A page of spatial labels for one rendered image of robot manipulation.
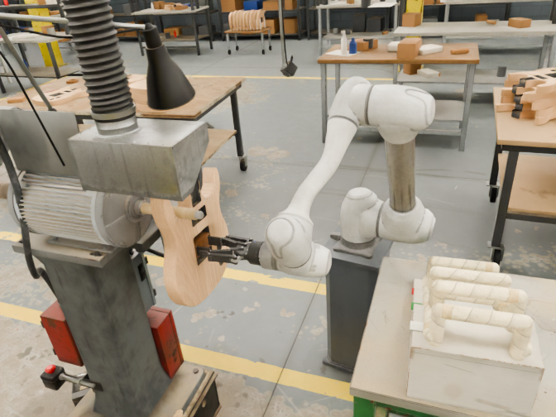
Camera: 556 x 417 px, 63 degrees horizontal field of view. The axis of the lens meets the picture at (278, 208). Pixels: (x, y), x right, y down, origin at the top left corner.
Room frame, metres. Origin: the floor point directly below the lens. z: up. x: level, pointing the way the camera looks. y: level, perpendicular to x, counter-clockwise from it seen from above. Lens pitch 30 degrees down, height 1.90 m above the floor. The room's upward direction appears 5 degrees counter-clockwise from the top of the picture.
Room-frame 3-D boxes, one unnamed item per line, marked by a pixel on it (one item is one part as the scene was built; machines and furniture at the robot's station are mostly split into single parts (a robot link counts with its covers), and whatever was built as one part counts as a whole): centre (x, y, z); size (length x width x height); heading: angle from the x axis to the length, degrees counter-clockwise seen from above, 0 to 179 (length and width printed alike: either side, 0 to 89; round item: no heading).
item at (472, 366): (0.75, -0.42, 1.02); 0.27 x 0.15 x 0.17; 72
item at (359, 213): (1.72, -0.36, 0.87); 0.18 x 0.16 x 0.22; 61
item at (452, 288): (0.79, -0.44, 1.20); 0.20 x 0.03 x 0.03; 71
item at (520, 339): (0.68, -0.49, 1.15); 0.03 x 0.03 x 0.09
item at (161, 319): (1.47, 0.61, 0.49); 0.25 x 0.12 x 0.37; 68
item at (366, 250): (1.73, -0.33, 0.73); 0.22 x 0.18 x 0.06; 61
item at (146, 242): (1.44, 0.46, 1.02); 0.19 x 0.04 x 0.04; 158
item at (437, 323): (0.74, -0.33, 1.15); 0.03 x 0.03 x 0.09
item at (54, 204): (1.31, 0.61, 1.25); 0.41 x 0.27 x 0.26; 68
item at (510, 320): (0.71, -0.41, 1.20); 0.20 x 0.03 x 0.03; 71
